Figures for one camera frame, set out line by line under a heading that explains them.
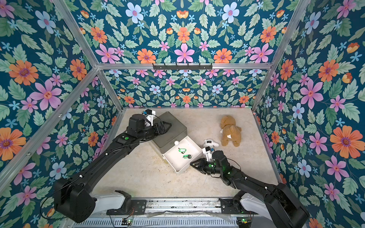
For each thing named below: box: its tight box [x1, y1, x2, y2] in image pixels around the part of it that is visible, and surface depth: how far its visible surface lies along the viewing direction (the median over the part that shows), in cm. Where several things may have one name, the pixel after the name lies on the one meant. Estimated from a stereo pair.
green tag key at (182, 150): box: [178, 147, 187, 154], surface depth 88 cm
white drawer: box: [161, 135, 203, 173], surface depth 86 cm
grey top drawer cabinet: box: [149, 111, 188, 156], surface depth 80 cm
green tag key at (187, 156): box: [182, 154, 193, 159], surface depth 86 cm
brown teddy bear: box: [219, 114, 242, 148], surface depth 93 cm
